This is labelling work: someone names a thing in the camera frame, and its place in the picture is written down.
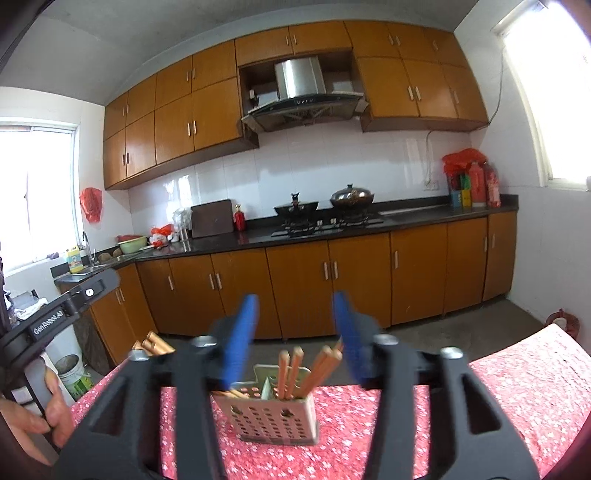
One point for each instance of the red and white bags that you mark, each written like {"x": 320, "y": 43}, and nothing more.
{"x": 161, "y": 235}

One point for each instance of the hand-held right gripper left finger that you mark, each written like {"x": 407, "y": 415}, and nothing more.
{"x": 240, "y": 341}

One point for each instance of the green basin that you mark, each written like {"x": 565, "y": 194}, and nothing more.
{"x": 132, "y": 244}

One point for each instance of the yellow detergent bottle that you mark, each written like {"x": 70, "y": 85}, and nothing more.
{"x": 75, "y": 262}

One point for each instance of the coloured small boxes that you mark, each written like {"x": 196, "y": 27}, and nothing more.
{"x": 460, "y": 197}

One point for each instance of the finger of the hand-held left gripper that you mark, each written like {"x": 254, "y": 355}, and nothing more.
{"x": 94, "y": 288}

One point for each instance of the red bottles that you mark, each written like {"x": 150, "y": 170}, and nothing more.
{"x": 485, "y": 184}

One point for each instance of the black open wok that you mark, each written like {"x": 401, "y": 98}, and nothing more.
{"x": 296, "y": 207}

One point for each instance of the red plastic bag on bottles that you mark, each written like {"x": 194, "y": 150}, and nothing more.
{"x": 461, "y": 161}

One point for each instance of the person's left hand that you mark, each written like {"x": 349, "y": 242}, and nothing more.
{"x": 57, "y": 406}

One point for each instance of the steel range hood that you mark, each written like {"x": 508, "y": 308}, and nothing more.
{"x": 300, "y": 92}

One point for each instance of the red stool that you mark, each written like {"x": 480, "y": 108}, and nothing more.
{"x": 562, "y": 323}

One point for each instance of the metal faucet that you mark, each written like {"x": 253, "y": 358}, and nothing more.
{"x": 87, "y": 244}

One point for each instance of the white wall socket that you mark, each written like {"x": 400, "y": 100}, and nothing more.
{"x": 431, "y": 185}

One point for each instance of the wooden lower kitchen cabinets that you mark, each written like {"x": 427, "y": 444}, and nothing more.
{"x": 300, "y": 286}

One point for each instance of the clear glass rack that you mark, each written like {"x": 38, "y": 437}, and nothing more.
{"x": 182, "y": 224}

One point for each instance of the black gas stove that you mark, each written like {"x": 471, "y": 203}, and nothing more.
{"x": 323, "y": 226}

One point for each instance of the hanging red plastic bag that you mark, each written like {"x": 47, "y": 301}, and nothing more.
{"x": 91, "y": 205}

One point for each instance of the small red bottle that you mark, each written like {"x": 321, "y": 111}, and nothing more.
{"x": 239, "y": 219}

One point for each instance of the black wok with lid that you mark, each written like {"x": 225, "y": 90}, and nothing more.
{"x": 352, "y": 197}

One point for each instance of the window above sink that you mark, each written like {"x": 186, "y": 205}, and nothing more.
{"x": 37, "y": 194}

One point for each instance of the bright side window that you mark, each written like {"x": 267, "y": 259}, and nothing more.
{"x": 549, "y": 92}

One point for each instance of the black kitchen countertop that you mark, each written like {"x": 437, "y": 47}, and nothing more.
{"x": 415, "y": 214}

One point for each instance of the dark wooden cutting board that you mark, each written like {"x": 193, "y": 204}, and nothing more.
{"x": 212, "y": 219}

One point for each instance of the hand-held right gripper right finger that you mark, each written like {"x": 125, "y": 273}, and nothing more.
{"x": 351, "y": 341}

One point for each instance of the perforated metal chopstick holder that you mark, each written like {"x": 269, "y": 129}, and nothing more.
{"x": 268, "y": 420}

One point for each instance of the white plastic bucket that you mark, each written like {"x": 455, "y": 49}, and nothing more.
{"x": 74, "y": 376}

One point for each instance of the red floral tablecloth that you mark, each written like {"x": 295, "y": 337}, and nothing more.
{"x": 521, "y": 397}

